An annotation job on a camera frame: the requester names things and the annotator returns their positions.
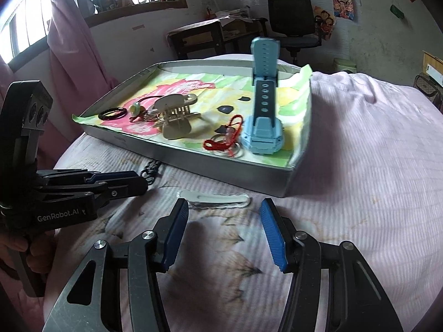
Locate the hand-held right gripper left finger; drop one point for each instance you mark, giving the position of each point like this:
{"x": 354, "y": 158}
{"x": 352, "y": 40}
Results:
{"x": 174, "y": 235}

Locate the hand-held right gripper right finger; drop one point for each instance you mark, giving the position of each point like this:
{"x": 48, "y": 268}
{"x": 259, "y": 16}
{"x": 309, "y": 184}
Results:
{"x": 271, "y": 235}

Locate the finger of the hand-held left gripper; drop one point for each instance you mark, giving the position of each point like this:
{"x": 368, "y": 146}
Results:
{"x": 110, "y": 177}
{"x": 128, "y": 188}

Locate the white hair clip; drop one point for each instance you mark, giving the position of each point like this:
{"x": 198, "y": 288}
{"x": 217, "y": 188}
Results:
{"x": 214, "y": 199}

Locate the shallow grey cardboard tray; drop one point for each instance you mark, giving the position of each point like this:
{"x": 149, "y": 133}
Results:
{"x": 214, "y": 169}

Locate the light blue watch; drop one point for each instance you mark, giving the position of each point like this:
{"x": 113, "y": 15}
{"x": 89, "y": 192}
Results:
{"x": 263, "y": 128}

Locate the person's left hand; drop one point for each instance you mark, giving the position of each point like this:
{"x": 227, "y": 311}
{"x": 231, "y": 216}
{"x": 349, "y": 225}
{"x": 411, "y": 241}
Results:
{"x": 38, "y": 257}

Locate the beige hair claw clip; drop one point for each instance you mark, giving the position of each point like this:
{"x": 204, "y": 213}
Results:
{"x": 174, "y": 114}

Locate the pink curtain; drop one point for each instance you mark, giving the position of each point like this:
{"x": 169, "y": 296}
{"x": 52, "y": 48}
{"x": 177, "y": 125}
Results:
{"x": 72, "y": 58}

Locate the side window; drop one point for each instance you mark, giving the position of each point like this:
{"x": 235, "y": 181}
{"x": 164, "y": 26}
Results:
{"x": 27, "y": 34}

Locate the painted paper tray liner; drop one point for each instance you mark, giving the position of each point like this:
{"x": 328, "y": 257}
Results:
{"x": 200, "y": 93}

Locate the dark wooden desk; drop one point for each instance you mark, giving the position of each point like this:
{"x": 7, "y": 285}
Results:
{"x": 197, "y": 36}

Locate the barred wooden window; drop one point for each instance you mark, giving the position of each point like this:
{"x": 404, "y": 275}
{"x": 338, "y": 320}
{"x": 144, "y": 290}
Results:
{"x": 138, "y": 10}

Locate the green plastic stool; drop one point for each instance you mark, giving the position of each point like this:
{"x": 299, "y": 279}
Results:
{"x": 345, "y": 65}

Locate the papers pile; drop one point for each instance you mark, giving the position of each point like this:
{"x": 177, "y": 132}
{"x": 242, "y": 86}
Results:
{"x": 230, "y": 13}

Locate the patterned brown bag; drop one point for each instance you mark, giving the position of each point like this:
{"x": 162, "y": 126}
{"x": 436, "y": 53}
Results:
{"x": 427, "y": 88}

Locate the black office chair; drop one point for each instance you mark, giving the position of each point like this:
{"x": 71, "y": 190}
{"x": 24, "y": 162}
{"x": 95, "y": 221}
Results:
{"x": 289, "y": 13}

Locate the wooden board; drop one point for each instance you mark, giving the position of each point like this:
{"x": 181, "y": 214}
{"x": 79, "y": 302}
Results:
{"x": 432, "y": 65}

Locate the cartoon family wall drawing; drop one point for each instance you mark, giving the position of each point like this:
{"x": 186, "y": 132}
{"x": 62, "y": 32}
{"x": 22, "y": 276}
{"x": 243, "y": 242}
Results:
{"x": 324, "y": 22}

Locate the anime wall poster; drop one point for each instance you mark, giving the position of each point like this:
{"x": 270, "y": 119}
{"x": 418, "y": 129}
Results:
{"x": 344, "y": 5}

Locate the green hanging wall item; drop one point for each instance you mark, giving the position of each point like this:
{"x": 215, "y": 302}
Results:
{"x": 397, "y": 11}

